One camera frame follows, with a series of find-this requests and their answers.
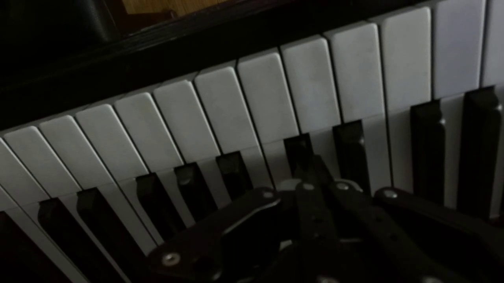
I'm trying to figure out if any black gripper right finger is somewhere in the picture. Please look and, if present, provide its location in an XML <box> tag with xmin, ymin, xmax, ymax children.
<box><xmin>293</xmin><ymin>156</ymin><xmax>504</xmax><ymax>283</ymax></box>

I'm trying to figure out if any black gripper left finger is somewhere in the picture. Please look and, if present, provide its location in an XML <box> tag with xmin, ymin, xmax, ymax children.
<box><xmin>148</xmin><ymin>189</ymin><xmax>295</xmax><ymax>283</ymax></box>

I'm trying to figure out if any black upright piano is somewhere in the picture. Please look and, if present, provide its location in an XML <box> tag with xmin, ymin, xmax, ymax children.
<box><xmin>0</xmin><ymin>0</ymin><xmax>504</xmax><ymax>283</ymax></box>

